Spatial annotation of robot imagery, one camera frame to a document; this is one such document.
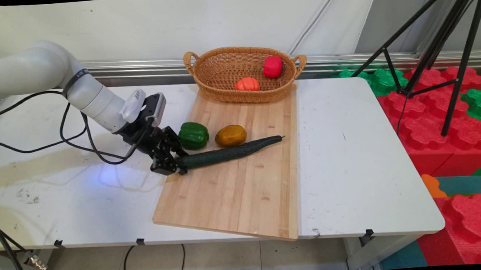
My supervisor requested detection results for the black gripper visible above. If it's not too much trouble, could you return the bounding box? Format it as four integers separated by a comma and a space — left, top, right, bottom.
117, 111, 190, 179

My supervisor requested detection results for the dark green cucumber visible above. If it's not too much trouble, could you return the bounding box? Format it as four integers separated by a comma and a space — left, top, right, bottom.
175, 135, 287, 171

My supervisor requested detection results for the green toy bell pepper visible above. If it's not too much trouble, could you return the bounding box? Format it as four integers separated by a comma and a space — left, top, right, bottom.
177, 121, 210, 151

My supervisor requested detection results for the yellow-brown potato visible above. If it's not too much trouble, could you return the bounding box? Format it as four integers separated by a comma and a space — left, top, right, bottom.
214, 124, 248, 149

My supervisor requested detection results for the wooden cutting board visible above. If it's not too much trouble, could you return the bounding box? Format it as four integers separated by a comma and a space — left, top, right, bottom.
146, 84, 305, 249

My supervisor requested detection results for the orange pumpkin toy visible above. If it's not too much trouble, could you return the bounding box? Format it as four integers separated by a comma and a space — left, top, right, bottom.
234, 76, 260, 92

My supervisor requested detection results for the woven wicker basket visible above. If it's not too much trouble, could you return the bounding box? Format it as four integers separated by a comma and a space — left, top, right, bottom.
183, 43, 310, 107

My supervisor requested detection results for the red toy bell pepper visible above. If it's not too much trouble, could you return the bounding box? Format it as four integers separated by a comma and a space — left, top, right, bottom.
262, 55, 284, 79

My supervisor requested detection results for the green foam block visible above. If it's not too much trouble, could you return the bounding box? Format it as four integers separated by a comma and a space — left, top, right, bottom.
460, 88, 481, 133
331, 66, 410, 100

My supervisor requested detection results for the grey table leg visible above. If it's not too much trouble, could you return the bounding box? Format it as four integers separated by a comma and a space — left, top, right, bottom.
344, 233, 419, 270

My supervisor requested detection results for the large red foam block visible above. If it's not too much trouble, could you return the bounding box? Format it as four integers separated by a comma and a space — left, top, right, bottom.
375, 65, 481, 178

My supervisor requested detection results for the orange foam piece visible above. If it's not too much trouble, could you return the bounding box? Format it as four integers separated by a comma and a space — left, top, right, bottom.
421, 173, 449, 199

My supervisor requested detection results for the teal foam mat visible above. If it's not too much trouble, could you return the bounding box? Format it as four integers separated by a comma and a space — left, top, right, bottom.
435, 174, 481, 198

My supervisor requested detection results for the black tripod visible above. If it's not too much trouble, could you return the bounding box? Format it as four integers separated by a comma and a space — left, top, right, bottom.
347, 0, 481, 142

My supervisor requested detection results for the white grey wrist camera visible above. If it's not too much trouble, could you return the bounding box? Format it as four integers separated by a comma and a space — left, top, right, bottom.
118, 88, 168, 129

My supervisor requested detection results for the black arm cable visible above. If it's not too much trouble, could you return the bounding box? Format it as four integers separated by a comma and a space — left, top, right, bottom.
0, 85, 152, 171

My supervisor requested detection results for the black looped floor cable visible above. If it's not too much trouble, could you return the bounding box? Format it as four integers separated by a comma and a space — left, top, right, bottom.
122, 243, 187, 270

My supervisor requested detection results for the black arm strap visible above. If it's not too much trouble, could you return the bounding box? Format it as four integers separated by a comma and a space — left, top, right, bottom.
60, 68, 92, 99

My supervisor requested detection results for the thin cable with metal connector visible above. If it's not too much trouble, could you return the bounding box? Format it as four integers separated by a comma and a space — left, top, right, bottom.
1, 229, 63, 270

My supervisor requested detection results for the thick black cable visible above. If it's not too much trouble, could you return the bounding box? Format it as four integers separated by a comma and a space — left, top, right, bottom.
0, 222, 30, 270

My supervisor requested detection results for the aluminium wall rail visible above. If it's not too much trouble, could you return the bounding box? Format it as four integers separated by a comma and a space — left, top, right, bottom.
78, 42, 481, 89

